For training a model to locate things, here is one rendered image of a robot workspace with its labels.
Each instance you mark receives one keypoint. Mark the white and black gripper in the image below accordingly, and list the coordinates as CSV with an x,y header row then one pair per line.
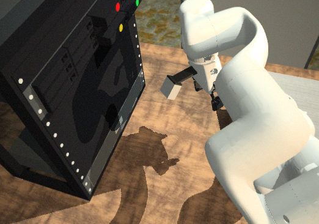
x,y
205,79

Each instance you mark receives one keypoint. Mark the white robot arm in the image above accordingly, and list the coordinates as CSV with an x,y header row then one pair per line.
x,y
270,142

